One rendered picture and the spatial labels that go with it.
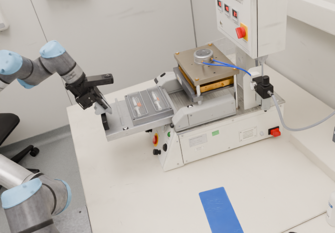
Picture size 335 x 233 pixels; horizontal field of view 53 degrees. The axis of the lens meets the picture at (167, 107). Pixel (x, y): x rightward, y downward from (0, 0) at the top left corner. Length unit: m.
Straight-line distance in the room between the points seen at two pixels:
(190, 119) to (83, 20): 1.63
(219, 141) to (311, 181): 0.37
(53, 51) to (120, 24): 1.61
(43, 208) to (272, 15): 0.95
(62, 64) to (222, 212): 0.76
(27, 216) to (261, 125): 0.93
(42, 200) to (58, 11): 1.82
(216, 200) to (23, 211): 0.64
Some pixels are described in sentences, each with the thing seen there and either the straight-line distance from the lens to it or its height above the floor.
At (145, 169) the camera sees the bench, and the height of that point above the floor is 0.75.
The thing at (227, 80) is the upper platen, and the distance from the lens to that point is 1.32.
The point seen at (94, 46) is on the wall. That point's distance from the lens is 2.78.
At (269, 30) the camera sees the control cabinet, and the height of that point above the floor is 1.24.
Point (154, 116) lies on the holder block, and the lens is 1.29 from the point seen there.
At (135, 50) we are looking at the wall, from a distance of 2.87.
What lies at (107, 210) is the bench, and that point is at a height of 0.75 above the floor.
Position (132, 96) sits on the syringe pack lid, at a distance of 1.42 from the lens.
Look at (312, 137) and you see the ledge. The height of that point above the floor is 0.79.
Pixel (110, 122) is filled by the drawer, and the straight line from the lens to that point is 1.36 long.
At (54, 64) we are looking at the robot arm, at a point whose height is 1.27.
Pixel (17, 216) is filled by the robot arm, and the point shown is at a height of 1.03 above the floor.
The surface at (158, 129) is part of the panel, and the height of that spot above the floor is 0.83.
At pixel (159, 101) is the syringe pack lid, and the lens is 1.34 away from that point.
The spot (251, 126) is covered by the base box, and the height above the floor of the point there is 0.85.
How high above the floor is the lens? 1.74
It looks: 34 degrees down
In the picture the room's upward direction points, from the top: 11 degrees counter-clockwise
